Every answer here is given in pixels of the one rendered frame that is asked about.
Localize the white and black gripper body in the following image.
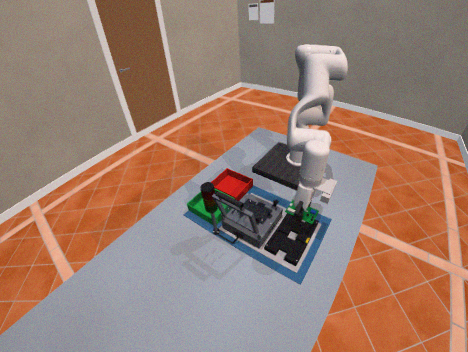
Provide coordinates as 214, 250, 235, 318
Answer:
293, 178, 316, 210

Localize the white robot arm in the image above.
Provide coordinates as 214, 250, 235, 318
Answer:
286, 45, 348, 204

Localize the green circuit board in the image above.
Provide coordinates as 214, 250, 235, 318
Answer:
285, 200, 319, 224

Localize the green bin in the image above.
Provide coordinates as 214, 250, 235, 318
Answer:
187, 192, 222, 225

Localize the red bin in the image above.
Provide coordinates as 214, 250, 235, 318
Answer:
211, 168, 253, 201

